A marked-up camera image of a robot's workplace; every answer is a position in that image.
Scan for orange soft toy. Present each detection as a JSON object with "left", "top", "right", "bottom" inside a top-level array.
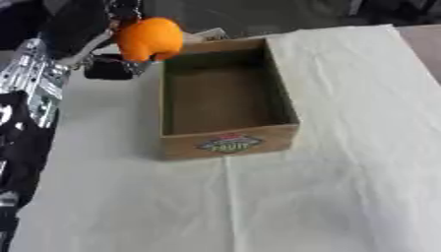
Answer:
[{"left": 113, "top": 17, "right": 186, "bottom": 63}]

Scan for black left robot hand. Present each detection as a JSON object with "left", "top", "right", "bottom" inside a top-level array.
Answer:
[{"left": 37, "top": 0, "right": 152, "bottom": 81}]

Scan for tan cardboard box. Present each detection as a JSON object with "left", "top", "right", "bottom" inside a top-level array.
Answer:
[{"left": 157, "top": 36, "right": 302, "bottom": 161}]

